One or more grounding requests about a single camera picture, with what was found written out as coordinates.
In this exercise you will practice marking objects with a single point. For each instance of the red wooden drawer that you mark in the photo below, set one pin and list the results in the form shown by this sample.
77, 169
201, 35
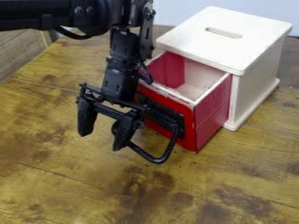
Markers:
193, 90

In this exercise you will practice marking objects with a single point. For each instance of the white wooden box cabinet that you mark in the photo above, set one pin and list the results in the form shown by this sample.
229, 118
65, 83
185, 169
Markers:
240, 44

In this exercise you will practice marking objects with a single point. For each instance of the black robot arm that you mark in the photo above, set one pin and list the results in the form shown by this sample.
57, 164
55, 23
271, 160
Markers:
81, 19

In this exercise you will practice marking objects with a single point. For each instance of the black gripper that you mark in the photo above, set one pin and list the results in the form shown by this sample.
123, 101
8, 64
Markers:
125, 69

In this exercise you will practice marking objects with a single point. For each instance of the black metal drawer handle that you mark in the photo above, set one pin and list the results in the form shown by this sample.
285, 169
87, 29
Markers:
163, 120

